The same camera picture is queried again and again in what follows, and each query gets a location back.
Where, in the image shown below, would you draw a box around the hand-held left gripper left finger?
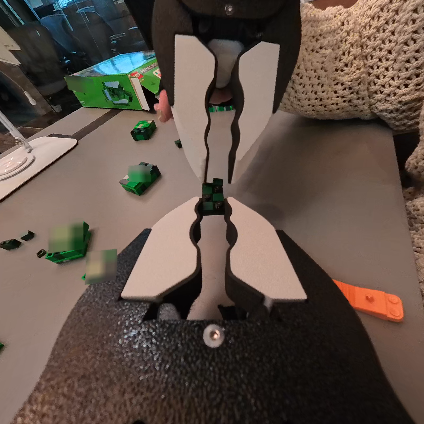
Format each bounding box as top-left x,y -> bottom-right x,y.
120,197 -> 203,319

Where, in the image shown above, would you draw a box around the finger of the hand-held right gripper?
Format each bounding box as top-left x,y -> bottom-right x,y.
173,34 -> 218,181
228,43 -> 281,184

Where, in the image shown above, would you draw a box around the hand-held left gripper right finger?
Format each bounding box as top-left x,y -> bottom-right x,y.
225,197 -> 307,319

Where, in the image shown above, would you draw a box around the dark green lego assembly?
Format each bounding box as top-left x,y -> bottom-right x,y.
201,178 -> 226,216

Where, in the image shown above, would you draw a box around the person's right forearm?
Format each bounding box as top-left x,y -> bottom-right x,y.
278,0 -> 424,131

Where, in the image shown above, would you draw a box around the dark green lego cube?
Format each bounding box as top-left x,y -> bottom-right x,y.
130,119 -> 157,141

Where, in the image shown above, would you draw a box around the green lego face block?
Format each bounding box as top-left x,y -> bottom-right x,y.
45,221 -> 93,264
82,248 -> 118,285

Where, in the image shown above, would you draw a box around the green lego block dark studs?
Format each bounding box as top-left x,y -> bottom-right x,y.
119,162 -> 162,196

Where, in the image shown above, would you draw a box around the green cardboard lego box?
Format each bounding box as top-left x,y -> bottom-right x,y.
64,51 -> 166,110

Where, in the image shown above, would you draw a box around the scattered small dark lego pieces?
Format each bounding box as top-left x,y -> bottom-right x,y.
0,230 -> 47,258

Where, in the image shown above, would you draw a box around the person's right hand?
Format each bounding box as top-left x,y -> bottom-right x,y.
154,89 -> 174,124

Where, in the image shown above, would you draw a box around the orange brick separator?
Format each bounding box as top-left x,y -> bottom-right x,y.
332,279 -> 405,322

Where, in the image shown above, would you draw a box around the dark office chairs row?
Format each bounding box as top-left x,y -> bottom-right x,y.
20,0 -> 156,97

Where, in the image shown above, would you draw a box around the white book stand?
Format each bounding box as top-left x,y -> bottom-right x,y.
0,109 -> 78,201

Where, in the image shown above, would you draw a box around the white hanging cord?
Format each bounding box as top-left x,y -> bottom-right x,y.
13,76 -> 37,106

